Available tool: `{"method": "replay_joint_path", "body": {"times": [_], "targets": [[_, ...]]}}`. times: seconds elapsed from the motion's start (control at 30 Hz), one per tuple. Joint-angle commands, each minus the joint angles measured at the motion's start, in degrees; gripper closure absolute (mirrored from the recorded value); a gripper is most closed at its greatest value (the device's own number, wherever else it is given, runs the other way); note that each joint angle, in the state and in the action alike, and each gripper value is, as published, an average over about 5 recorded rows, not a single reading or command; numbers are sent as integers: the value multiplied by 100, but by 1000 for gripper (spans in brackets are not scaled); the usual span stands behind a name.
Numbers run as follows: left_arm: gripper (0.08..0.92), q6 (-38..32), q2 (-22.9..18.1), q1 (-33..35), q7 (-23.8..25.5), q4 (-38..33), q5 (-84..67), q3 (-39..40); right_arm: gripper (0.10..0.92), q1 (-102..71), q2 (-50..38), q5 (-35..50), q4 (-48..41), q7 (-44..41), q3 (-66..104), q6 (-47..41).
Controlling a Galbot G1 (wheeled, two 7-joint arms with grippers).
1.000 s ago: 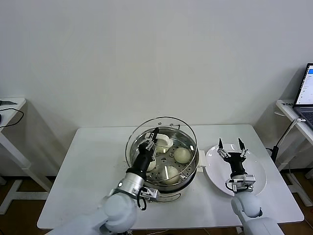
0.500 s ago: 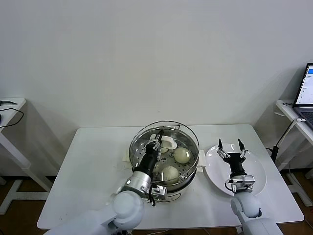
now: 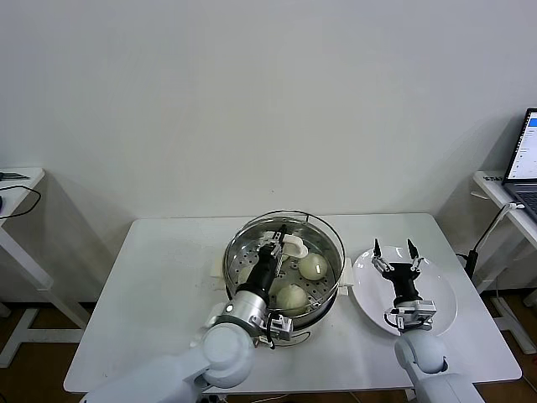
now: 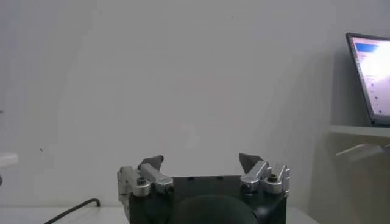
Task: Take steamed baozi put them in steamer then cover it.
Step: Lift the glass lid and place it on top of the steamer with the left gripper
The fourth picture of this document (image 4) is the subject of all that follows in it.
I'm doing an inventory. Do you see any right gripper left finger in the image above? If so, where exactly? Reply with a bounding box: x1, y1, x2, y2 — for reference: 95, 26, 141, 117
117, 155, 175, 203

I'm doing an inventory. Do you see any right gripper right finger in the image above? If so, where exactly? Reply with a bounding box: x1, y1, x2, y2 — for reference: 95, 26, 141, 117
238, 152, 291, 195

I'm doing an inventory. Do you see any white side table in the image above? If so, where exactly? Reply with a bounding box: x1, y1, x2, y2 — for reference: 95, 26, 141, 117
330, 124, 390, 159

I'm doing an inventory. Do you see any open grey laptop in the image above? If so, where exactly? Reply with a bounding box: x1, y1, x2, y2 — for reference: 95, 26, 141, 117
346, 32, 390, 128

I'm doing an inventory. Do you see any black cooker power cord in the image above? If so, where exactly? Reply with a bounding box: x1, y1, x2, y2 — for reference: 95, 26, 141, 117
44, 198, 101, 224

